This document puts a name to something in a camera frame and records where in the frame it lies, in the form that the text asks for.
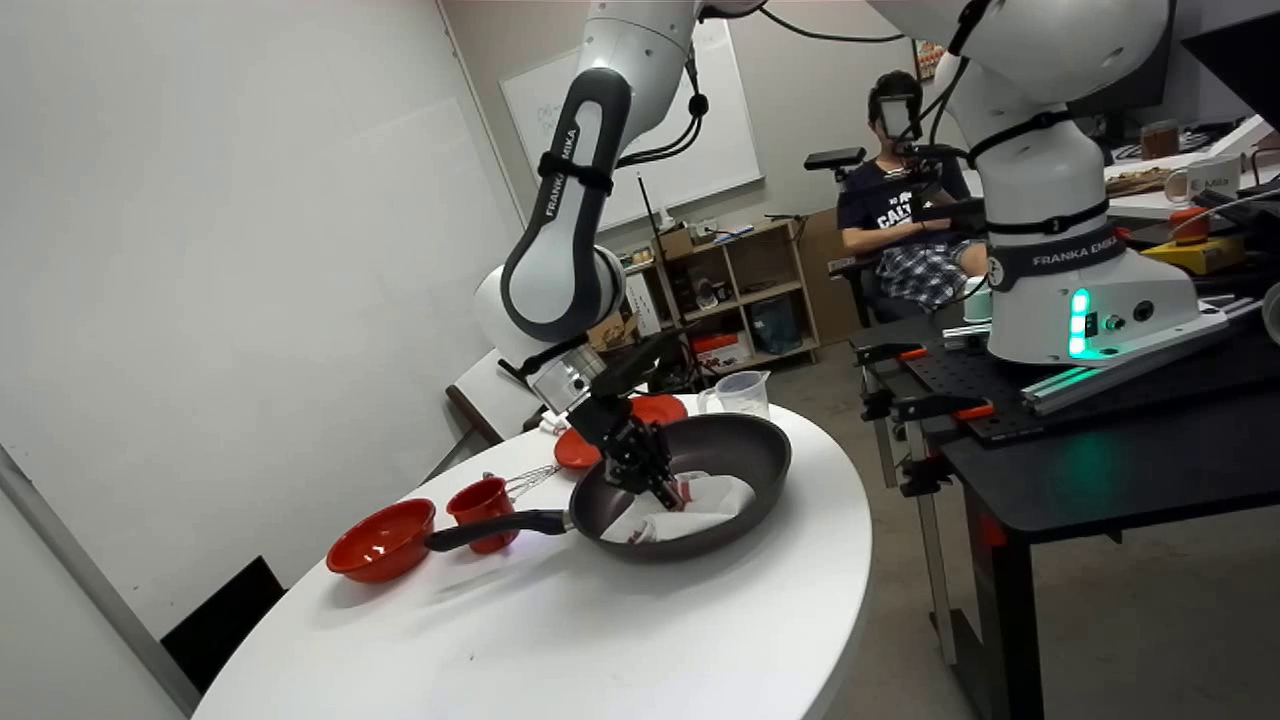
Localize red bowl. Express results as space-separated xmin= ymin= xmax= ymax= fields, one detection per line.
xmin=323 ymin=498 xmax=442 ymax=588

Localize red mug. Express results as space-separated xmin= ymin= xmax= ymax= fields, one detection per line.
xmin=445 ymin=472 xmax=519 ymax=562

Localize black frying pan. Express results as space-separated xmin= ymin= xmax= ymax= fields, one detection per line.
xmin=424 ymin=412 xmax=798 ymax=563

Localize black wall box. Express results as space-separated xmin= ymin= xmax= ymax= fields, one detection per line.
xmin=158 ymin=558 xmax=292 ymax=695

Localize black clamp orange handle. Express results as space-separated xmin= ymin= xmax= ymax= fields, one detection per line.
xmin=855 ymin=382 xmax=1007 ymax=434
xmin=854 ymin=341 xmax=938 ymax=377

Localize black robot desk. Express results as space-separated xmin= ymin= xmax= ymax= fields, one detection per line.
xmin=854 ymin=312 xmax=1280 ymax=720

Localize white whiteboard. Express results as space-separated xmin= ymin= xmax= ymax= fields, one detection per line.
xmin=498 ymin=16 xmax=767 ymax=231

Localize red plate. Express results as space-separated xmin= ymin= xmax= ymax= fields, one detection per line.
xmin=554 ymin=393 xmax=693 ymax=477

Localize clear plastic measuring cup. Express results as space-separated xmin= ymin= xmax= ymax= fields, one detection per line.
xmin=704 ymin=368 xmax=775 ymax=420

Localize silver aluminium rail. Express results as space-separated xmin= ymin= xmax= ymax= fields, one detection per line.
xmin=1018 ymin=291 xmax=1267 ymax=415

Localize wooden shelf unit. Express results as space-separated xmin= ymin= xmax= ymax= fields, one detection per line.
xmin=654 ymin=215 xmax=824 ymax=385

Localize seated person dark shirt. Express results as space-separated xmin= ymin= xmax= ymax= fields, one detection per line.
xmin=837 ymin=69 xmax=998 ymax=325

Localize black office chair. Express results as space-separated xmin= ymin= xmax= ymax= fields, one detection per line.
xmin=800 ymin=140 xmax=887 ymax=333

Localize white flat panels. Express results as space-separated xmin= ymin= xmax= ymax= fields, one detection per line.
xmin=445 ymin=346 xmax=554 ymax=445

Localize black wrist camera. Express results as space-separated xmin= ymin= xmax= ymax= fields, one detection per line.
xmin=590 ymin=329 xmax=687 ymax=399

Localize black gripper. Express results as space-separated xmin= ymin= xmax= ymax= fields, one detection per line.
xmin=574 ymin=385 xmax=687 ymax=514

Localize black monitor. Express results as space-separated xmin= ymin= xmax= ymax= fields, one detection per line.
xmin=1180 ymin=9 xmax=1280 ymax=137

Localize yellow box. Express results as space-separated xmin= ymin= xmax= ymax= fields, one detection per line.
xmin=1140 ymin=231 xmax=1251 ymax=281

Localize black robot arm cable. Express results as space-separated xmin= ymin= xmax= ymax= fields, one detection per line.
xmin=611 ymin=0 xmax=915 ymax=172

